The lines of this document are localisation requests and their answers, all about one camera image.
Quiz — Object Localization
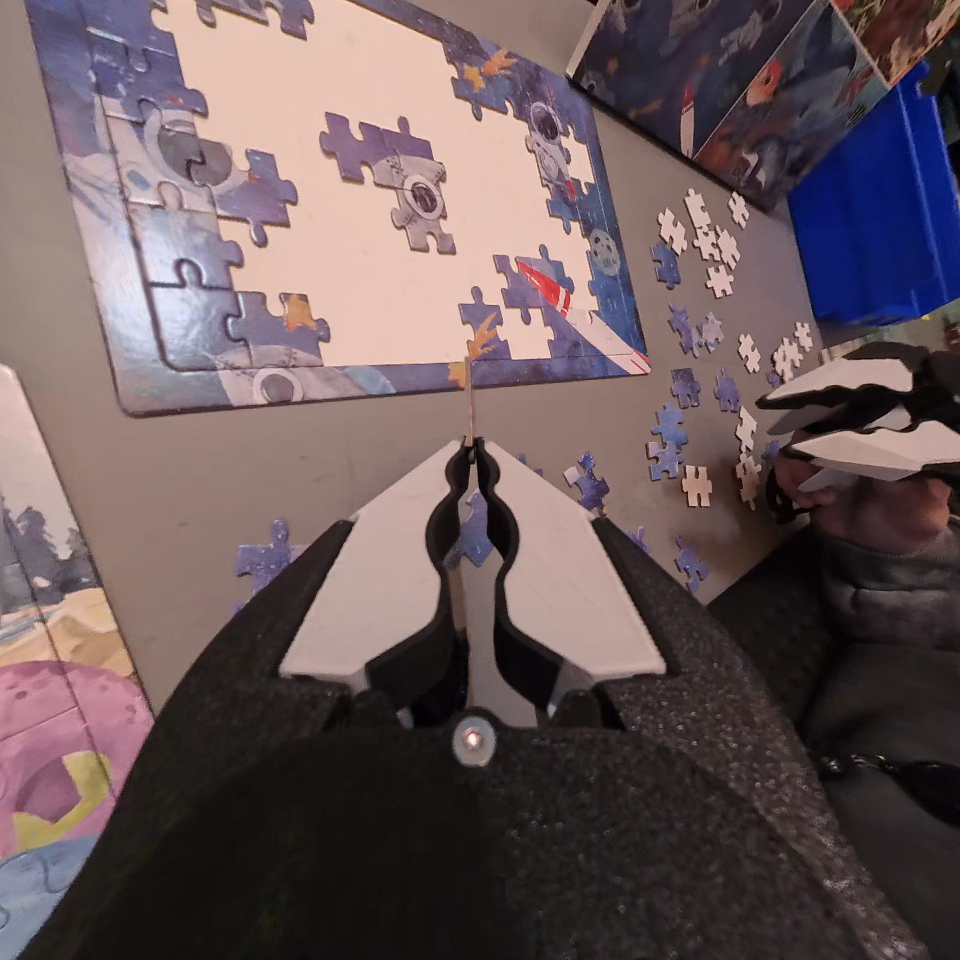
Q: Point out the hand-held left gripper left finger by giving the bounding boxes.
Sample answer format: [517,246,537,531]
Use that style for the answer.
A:
[277,433,473,712]

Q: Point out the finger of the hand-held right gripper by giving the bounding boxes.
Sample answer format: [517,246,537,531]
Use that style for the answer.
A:
[779,420,960,483]
[755,359,919,412]

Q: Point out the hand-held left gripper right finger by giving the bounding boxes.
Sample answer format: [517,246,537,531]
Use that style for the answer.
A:
[470,433,667,712]

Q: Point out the star print puzzle piece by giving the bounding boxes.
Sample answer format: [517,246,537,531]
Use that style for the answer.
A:
[227,292,331,350]

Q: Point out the space puzzle board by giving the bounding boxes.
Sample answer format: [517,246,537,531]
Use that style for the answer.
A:
[22,0,652,417]

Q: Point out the joined satellite puzzle pieces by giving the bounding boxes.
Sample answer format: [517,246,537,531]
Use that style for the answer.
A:
[319,112,457,256]

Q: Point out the purple helmet-part puzzle piece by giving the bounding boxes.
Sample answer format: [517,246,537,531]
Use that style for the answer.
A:
[213,149,299,247]

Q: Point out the person's right forearm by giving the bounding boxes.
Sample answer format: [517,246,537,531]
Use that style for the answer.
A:
[813,518,960,646]

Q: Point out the grey desk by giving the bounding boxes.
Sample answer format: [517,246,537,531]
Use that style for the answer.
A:
[0,0,960,721]

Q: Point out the person's right hand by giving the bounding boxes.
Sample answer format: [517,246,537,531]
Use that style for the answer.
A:
[772,454,955,557]

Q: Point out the blue plastic bin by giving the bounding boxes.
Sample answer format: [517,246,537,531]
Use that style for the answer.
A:
[787,60,960,327]

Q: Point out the black dotted mat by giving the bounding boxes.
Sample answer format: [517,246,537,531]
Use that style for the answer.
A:
[706,525,833,721]

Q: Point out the comet print puzzle piece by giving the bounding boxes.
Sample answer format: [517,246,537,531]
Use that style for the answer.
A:
[459,287,511,361]

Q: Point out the printed puzzle box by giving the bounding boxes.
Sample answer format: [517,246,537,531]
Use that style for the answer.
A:
[565,0,960,215]

